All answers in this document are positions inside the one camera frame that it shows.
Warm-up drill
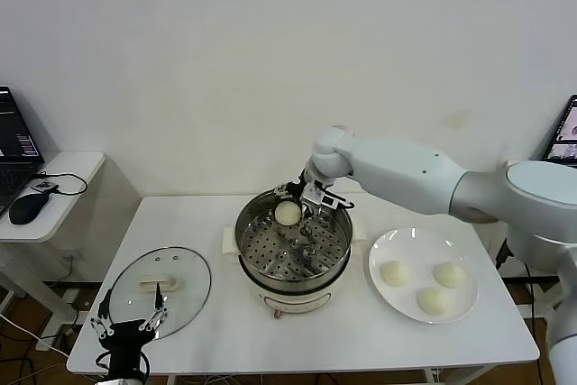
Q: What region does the black computer mouse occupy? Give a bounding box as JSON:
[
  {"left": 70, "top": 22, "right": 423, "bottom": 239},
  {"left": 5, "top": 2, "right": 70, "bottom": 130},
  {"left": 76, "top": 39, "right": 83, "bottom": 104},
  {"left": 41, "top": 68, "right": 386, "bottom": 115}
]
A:
[{"left": 8, "top": 193, "right": 50, "bottom": 226}]

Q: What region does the white steamed baozi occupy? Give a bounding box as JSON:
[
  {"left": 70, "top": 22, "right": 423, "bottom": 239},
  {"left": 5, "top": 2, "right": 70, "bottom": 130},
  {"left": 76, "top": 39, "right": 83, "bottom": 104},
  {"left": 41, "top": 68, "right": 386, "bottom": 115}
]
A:
[
  {"left": 380, "top": 260, "right": 412, "bottom": 289},
  {"left": 274, "top": 201, "right": 302, "bottom": 227},
  {"left": 416, "top": 287, "right": 452, "bottom": 316},
  {"left": 433, "top": 261, "right": 468, "bottom": 289}
]

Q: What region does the round glass pot lid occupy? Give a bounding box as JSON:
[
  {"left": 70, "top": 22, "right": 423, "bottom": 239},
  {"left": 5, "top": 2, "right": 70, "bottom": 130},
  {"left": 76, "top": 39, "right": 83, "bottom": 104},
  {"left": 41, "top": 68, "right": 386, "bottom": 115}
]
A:
[{"left": 107, "top": 246, "right": 213, "bottom": 340}]

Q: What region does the small black usb hub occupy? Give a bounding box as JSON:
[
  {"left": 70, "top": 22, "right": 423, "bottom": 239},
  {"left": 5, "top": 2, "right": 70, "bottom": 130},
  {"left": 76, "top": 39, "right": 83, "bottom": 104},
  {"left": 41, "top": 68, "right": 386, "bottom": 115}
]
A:
[{"left": 30, "top": 179, "right": 60, "bottom": 196}]

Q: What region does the white side table with mouse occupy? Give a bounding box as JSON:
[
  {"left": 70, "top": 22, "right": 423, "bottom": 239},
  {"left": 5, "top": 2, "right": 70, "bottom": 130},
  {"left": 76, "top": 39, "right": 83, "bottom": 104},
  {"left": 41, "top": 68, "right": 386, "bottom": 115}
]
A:
[{"left": 0, "top": 151, "right": 108, "bottom": 353}]

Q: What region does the white floor power strip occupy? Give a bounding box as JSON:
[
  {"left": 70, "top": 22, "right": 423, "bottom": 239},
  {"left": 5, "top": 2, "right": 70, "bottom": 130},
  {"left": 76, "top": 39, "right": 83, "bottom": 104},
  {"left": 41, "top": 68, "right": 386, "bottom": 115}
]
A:
[{"left": 62, "top": 289, "right": 91, "bottom": 327}]

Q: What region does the stainless steel steamer basket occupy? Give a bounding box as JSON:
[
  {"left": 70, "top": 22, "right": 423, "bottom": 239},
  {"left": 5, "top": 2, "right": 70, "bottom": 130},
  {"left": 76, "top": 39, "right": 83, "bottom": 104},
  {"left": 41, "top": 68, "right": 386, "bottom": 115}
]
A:
[{"left": 234, "top": 186, "right": 354, "bottom": 289}]

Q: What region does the cream electric cooking pot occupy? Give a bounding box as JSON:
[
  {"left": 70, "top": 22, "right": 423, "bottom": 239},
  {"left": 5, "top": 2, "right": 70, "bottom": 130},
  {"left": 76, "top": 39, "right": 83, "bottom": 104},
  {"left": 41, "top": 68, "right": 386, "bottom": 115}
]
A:
[{"left": 222, "top": 217, "right": 367, "bottom": 319}]

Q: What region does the black laptop with dark screen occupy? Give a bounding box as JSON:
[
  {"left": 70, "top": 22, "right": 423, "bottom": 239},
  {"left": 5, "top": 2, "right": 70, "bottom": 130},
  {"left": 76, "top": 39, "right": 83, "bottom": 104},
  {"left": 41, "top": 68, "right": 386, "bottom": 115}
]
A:
[{"left": 0, "top": 85, "right": 46, "bottom": 219}]

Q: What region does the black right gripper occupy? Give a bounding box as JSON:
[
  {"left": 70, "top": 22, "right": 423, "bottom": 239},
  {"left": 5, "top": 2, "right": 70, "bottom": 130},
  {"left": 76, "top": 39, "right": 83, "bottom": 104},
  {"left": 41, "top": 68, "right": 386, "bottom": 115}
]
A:
[{"left": 273, "top": 170, "right": 317, "bottom": 221}]

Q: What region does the black cable with inline adapter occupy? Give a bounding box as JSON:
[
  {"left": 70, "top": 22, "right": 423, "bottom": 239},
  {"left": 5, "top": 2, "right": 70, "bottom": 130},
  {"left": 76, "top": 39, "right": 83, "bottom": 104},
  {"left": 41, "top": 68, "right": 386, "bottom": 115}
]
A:
[{"left": 494, "top": 238, "right": 549, "bottom": 330}]

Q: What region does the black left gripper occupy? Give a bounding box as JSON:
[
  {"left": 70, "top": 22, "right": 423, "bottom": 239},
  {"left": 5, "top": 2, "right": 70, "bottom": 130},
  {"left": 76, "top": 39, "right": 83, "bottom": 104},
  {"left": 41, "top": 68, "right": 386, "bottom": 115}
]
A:
[{"left": 88, "top": 282, "right": 170, "bottom": 377}]

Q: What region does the round white plate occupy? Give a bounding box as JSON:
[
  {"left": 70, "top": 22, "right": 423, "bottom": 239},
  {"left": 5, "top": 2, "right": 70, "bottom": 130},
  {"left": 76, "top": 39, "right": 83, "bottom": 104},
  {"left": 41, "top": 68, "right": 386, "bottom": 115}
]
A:
[{"left": 368, "top": 227, "right": 480, "bottom": 325}]

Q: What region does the grey laptop with light screen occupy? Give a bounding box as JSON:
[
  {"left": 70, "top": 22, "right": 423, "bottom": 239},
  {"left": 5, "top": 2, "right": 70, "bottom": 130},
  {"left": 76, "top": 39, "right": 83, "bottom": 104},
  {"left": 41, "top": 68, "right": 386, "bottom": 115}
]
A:
[{"left": 543, "top": 95, "right": 577, "bottom": 163}]

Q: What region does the thin black hub cable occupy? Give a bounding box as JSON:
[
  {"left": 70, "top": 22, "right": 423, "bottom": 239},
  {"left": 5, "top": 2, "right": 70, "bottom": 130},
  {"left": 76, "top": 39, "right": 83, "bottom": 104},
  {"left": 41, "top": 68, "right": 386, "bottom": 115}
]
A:
[{"left": 31, "top": 171, "right": 90, "bottom": 197}]

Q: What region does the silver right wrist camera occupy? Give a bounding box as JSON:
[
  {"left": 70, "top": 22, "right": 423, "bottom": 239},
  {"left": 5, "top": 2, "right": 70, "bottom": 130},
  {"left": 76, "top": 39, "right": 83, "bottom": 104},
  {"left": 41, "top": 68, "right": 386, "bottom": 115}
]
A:
[{"left": 302, "top": 181, "right": 340, "bottom": 213}]

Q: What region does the white floor cable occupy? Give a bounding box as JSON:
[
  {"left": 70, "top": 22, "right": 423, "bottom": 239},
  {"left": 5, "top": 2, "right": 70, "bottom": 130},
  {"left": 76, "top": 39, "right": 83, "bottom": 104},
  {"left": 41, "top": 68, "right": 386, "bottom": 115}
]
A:
[{"left": 0, "top": 315, "right": 73, "bottom": 357}]

